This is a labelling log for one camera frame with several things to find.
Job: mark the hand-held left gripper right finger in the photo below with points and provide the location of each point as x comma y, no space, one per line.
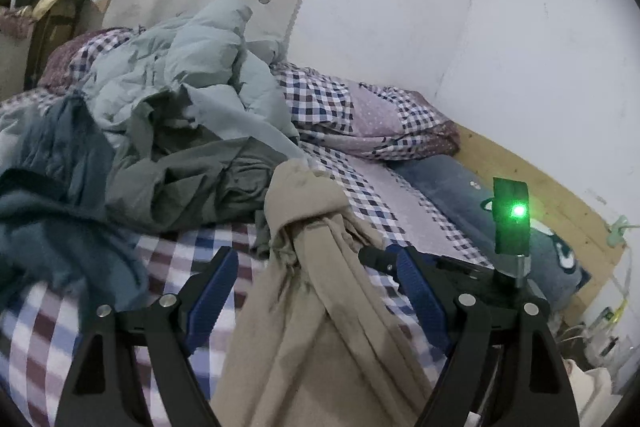
425,297

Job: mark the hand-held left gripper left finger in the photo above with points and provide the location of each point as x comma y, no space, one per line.
215,292

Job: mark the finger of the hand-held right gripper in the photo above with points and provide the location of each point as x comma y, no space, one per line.
375,258

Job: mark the beige pants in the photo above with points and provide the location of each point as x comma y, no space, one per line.
310,332

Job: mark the pile of grey-blue clothes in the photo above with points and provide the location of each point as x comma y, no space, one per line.
215,52

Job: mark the wooden headboard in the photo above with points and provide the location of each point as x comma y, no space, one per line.
550,197

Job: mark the blue plush blanket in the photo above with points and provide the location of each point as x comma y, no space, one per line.
450,192

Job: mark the grey-green garment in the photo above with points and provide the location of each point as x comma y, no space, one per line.
200,187

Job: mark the mint green clip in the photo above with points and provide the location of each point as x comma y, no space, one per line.
617,229

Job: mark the folded checkered quilt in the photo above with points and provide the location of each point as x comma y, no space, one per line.
370,117

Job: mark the checkered bed sheet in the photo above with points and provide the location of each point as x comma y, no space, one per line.
45,332

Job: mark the white cloth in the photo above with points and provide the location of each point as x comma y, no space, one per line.
590,392

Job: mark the yellow-brown bag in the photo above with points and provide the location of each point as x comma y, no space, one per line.
60,22

